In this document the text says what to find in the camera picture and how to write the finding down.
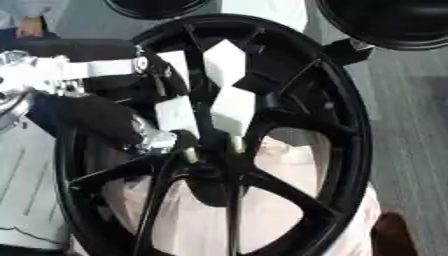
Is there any person's hand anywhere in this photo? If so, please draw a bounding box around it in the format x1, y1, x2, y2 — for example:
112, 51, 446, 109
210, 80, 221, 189
14, 15, 48, 38

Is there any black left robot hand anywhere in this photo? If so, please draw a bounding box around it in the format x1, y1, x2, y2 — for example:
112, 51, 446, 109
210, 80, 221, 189
8, 37, 202, 157

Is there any black round wheel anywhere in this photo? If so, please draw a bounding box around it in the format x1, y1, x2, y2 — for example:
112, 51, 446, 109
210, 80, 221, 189
103, 0, 214, 20
313, 0, 448, 52

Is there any black spoked wheel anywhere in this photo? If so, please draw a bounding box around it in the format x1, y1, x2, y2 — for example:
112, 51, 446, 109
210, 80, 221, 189
52, 13, 375, 256

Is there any person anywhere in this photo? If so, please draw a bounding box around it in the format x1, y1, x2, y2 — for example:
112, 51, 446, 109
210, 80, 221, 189
0, 0, 74, 39

